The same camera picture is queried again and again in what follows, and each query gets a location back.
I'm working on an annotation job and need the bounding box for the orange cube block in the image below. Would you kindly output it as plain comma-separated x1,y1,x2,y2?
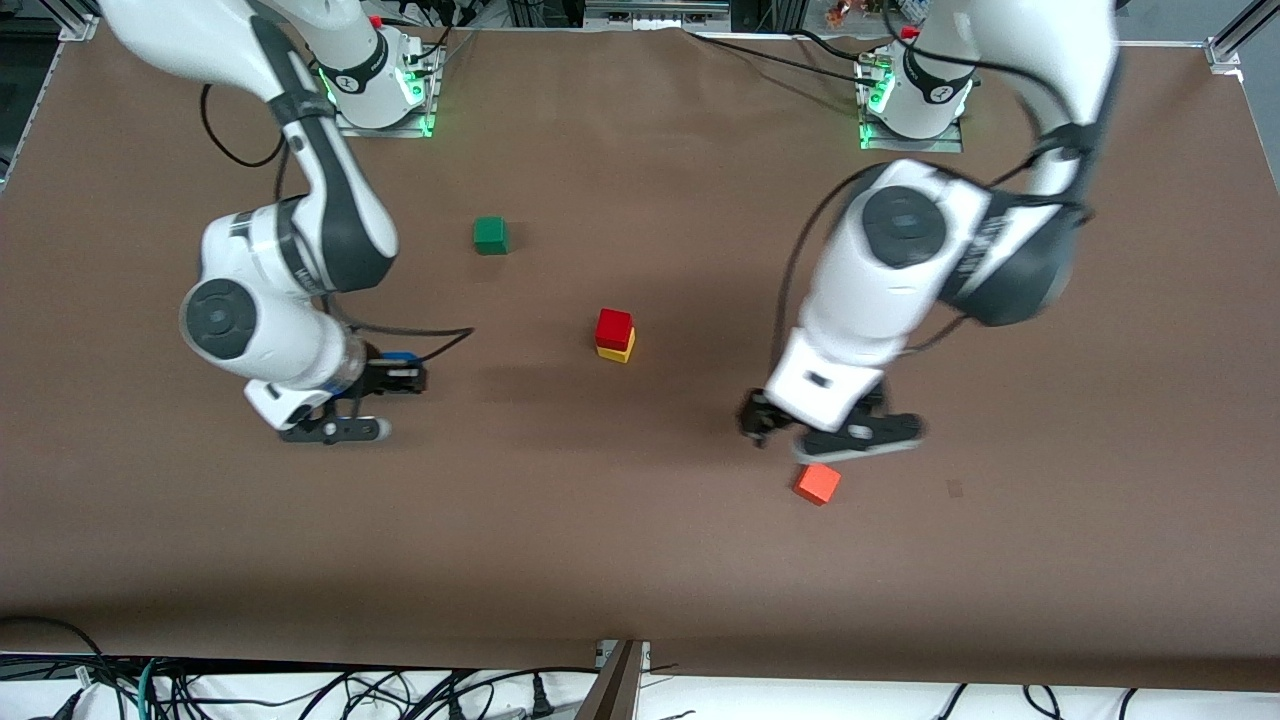
794,462,842,507

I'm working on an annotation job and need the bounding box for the brown table cover sheet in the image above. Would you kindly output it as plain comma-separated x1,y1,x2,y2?
0,22,1280,691

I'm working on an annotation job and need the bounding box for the brown support beam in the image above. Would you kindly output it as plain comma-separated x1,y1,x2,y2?
575,640,646,720

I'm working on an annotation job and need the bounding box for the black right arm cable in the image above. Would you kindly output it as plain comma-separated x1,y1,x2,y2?
198,80,475,366

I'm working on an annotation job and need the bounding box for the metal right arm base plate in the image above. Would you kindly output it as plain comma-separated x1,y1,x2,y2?
330,45,438,139

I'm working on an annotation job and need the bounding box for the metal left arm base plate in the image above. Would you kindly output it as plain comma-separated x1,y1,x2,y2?
858,55,964,154

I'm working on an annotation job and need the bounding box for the black cable on table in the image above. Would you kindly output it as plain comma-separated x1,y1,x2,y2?
683,28,881,91

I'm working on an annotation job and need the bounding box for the silver metal rail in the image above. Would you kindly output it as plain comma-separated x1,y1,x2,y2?
585,0,731,31

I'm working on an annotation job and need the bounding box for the aluminium frame profile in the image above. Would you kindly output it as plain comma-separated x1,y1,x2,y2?
1205,0,1280,71
55,0,101,43

